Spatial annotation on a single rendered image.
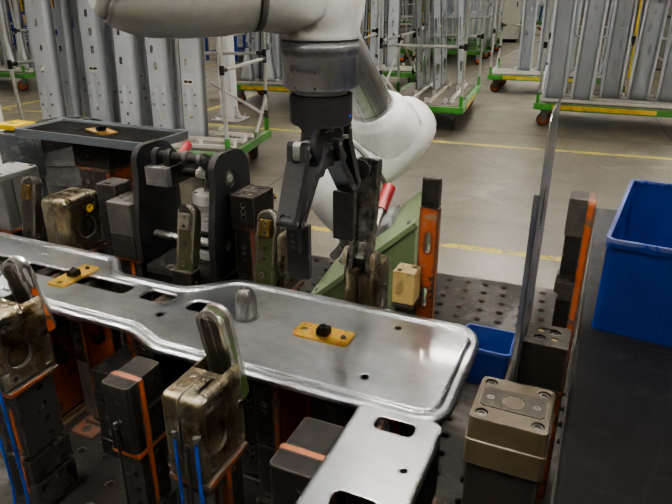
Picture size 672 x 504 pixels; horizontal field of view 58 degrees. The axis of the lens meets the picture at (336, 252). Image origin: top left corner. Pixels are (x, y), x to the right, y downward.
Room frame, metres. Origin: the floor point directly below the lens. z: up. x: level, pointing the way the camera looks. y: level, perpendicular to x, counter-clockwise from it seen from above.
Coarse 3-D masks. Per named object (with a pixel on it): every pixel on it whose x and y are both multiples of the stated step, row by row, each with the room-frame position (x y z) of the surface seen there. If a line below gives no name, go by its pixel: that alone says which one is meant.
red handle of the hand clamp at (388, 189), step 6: (384, 186) 0.96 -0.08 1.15; (390, 186) 0.96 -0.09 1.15; (384, 192) 0.95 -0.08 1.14; (390, 192) 0.95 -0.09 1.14; (384, 198) 0.94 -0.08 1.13; (390, 198) 0.95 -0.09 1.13; (384, 204) 0.93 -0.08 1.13; (378, 210) 0.93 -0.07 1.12; (384, 210) 0.93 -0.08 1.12; (378, 216) 0.92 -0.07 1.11; (378, 222) 0.91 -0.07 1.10; (378, 228) 0.91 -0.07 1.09; (360, 246) 0.87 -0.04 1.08; (360, 252) 0.86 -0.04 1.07; (354, 258) 0.86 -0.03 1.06; (360, 258) 0.85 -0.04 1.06
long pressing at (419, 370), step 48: (0, 240) 1.08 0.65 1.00; (0, 288) 0.88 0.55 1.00; (48, 288) 0.88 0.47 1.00; (96, 288) 0.88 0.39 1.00; (144, 288) 0.88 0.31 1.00; (192, 288) 0.87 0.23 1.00; (144, 336) 0.73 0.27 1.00; (192, 336) 0.73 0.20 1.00; (240, 336) 0.73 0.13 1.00; (288, 336) 0.73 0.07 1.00; (384, 336) 0.73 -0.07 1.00; (432, 336) 0.73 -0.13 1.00; (288, 384) 0.62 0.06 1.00; (336, 384) 0.62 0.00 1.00; (384, 384) 0.62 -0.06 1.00; (432, 384) 0.62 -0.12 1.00
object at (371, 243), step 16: (368, 160) 0.88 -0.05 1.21; (368, 176) 0.88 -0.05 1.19; (368, 192) 0.87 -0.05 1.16; (368, 208) 0.87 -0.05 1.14; (368, 224) 0.85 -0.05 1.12; (352, 240) 0.86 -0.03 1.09; (368, 240) 0.85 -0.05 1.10; (352, 256) 0.86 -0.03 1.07; (368, 256) 0.85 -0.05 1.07; (368, 272) 0.84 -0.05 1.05
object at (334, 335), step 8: (296, 328) 0.75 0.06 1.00; (304, 328) 0.75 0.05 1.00; (312, 328) 0.75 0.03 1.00; (320, 328) 0.73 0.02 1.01; (328, 328) 0.73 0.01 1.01; (336, 328) 0.75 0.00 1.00; (304, 336) 0.72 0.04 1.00; (312, 336) 0.72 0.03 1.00; (320, 336) 0.72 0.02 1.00; (328, 336) 0.72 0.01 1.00; (336, 336) 0.72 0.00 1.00; (352, 336) 0.72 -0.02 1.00; (336, 344) 0.70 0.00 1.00; (344, 344) 0.70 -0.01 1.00
